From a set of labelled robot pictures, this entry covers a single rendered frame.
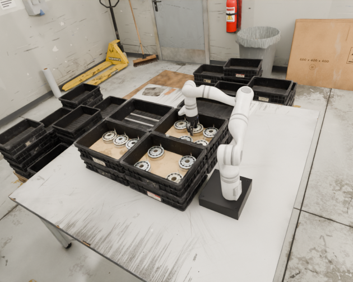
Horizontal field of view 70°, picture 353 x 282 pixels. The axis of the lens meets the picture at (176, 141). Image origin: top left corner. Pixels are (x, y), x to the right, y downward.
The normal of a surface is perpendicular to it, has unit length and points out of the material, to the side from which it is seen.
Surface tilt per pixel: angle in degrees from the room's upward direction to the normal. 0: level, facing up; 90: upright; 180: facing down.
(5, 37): 90
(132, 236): 0
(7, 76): 90
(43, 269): 0
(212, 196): 4
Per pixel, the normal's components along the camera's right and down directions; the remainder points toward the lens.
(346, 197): -0.13, -0.76
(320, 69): -0.51, 0.37
